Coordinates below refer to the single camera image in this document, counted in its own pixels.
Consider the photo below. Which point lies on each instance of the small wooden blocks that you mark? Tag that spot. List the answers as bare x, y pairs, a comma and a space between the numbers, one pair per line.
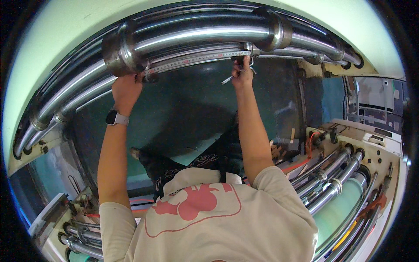
277, 150

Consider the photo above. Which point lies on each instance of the thin chrome roller shaft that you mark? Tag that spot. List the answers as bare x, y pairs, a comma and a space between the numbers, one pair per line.
88, 93

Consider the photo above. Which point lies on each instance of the person's right hand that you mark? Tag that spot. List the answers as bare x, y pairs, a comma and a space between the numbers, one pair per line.
243, 78

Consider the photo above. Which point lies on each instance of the person's left hand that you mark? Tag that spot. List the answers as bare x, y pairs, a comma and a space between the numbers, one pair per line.
126, 90

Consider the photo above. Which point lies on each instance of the white smart watch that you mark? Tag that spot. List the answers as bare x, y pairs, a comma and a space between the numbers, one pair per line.
115, 118

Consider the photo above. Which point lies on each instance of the cream machine frame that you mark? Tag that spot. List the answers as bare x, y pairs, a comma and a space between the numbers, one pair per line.
49, 42

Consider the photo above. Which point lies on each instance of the group of chrome rollers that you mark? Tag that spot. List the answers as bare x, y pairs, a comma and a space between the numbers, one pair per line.
330, 183

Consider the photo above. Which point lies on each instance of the large chrome roller shaft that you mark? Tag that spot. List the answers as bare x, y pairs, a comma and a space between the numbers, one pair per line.
203, 34

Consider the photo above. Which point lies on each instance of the wide steel roller collar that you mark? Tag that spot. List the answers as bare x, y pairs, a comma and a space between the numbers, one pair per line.
117, 49

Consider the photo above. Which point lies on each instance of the person's body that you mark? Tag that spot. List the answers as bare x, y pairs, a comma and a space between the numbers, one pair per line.
222, 219

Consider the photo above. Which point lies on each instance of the background workshop equipment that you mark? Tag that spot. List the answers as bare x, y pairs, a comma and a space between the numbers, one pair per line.
376, 101

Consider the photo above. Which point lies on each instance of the person's legs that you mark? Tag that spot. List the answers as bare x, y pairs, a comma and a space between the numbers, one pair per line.
183, 157

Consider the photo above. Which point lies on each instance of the steel measuring tape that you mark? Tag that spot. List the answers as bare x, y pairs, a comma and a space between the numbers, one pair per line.
196, 59

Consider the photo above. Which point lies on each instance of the short chrome rollers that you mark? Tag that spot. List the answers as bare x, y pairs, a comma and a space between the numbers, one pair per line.
83, 239

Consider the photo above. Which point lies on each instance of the green rubber roller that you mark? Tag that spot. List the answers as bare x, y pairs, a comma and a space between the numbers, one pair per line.
337, 213

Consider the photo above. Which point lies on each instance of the small metal hex key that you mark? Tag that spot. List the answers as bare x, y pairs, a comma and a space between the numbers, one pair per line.
226, 80

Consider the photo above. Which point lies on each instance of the narrow steel roller collar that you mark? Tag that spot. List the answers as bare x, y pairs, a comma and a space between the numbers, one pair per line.
276, 31

